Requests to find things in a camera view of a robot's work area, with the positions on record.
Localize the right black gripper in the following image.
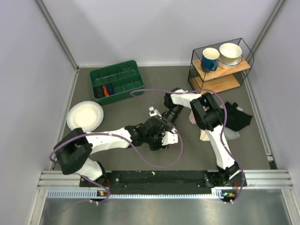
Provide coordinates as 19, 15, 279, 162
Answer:
159, 104, 185, 131

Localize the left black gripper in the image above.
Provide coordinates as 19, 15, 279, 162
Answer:
144, 127, 168, 150

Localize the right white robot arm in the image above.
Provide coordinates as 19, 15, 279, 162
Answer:
164, 89, 245, 188

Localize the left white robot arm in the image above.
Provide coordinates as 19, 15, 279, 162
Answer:
54, 117, 178, 186

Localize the pink beige garment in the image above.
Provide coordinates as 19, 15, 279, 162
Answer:
188, 111, 209, 141

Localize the orange item in tray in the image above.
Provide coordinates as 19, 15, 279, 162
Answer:
103, 86, 109, 97

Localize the grey garment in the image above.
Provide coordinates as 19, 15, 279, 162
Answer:
224, 127, 240, 141

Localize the green compartment tray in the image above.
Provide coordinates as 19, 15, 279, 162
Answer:
90, 60, 144, 105

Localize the blue item in tray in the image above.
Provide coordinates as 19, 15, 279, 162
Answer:
106, 83, 115, 96

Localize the black garment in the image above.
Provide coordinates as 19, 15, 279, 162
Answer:
225, 102, 253, 132

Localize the blue mug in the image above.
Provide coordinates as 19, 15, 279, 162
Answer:
201, 47, 220, 72

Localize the white paper plate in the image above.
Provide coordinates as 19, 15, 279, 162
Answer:
67, 101, 104, 132

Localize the black item in tray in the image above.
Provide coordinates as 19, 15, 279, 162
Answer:
93, 86, 105, 99

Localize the white plate under bowl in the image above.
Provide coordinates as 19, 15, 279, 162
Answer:
217, 59, 242, 69

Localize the cream bowl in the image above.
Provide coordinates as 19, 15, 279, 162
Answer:
219, 43, 242, 65

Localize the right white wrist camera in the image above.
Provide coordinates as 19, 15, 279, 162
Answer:
149, 106, 161, 117

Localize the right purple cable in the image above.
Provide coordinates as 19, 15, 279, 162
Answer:
130, 88, 246, 204

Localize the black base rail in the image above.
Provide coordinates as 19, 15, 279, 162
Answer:
79, 170, 247, 195

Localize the black wire wooden shelf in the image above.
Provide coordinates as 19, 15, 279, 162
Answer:
188, 38, 254, 93

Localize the aluminium frame rail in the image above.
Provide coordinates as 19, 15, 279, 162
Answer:
37, 170, 293, 203

